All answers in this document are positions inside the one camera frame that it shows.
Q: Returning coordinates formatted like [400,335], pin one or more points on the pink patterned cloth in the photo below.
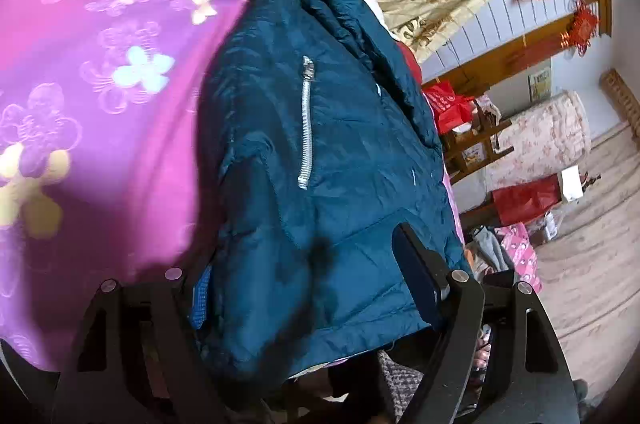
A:
[520,254]

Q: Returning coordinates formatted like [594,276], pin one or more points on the red cloth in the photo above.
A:
[410,60]

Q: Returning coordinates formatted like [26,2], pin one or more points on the red knot ornament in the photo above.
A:
[580,28]

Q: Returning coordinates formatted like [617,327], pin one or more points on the small wall picture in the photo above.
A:
[540,86]

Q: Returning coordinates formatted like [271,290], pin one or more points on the red gift bag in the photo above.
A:
[527,200]

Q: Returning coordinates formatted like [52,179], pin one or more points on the white paper sheet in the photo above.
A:
[571,183]

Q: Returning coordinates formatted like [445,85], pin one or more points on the wicker basket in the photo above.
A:
[622,100]

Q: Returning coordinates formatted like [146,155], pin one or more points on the teal padded jacket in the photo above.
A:
[350,144]

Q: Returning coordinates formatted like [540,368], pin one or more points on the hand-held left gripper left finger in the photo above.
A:
[201,300]

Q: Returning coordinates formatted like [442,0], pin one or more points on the wooden chair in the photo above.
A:
[477,144]

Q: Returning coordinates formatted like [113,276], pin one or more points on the purple floral bedsheet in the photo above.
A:
[100,104]

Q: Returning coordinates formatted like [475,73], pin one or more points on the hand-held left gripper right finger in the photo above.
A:
[416,265]

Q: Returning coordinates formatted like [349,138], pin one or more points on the red plastic bag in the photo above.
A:
[447,105]

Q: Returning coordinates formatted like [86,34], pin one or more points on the grey checked cloth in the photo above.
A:
[400,385]

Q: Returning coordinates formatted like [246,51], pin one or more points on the rolled pink floral quilt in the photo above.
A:
[542,139]

